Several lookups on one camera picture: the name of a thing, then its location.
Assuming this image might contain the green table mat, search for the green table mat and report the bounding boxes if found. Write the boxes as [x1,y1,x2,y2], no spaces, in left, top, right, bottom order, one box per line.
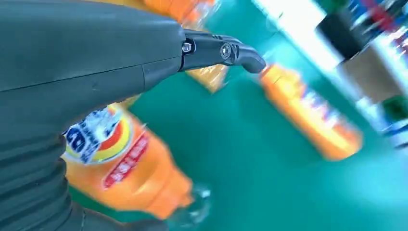
[68,0,408,231]

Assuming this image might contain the orange drink bottle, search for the orange drink bottle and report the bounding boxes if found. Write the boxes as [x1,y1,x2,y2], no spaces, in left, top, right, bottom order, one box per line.
[258,63,364,162]
[61,103,212,221]
[140,0,222,31]

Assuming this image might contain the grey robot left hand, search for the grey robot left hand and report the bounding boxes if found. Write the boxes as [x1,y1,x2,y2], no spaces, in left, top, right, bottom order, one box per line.
[0,0,267,231]

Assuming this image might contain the cardboard box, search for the cardboard box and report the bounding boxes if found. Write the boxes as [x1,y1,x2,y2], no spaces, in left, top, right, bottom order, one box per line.
[339,48,397,104]

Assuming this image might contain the white table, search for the white table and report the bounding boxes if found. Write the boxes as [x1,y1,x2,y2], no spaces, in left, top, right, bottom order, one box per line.
[252,0,408,147]

